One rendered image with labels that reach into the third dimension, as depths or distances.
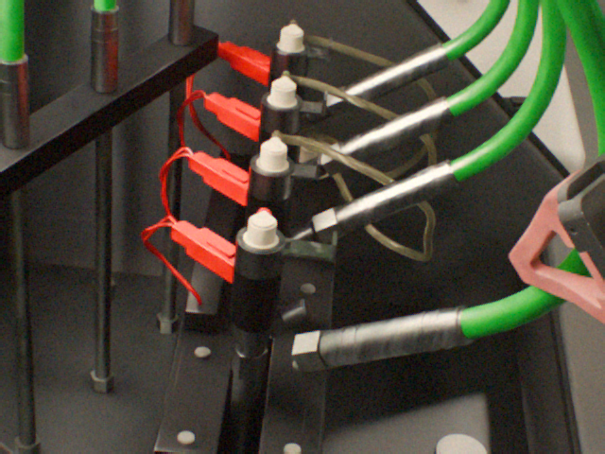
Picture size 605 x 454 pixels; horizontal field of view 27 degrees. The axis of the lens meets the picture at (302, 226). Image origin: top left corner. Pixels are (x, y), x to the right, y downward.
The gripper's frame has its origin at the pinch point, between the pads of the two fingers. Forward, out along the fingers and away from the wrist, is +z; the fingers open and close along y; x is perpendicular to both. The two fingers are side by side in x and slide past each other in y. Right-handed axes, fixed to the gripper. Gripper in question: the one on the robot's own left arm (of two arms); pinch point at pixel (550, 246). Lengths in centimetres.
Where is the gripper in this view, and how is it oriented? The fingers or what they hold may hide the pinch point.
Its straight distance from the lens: 55.7
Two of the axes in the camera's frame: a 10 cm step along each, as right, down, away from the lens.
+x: 5.3, 8.4, 1.0
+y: -7.2, 5.1, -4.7
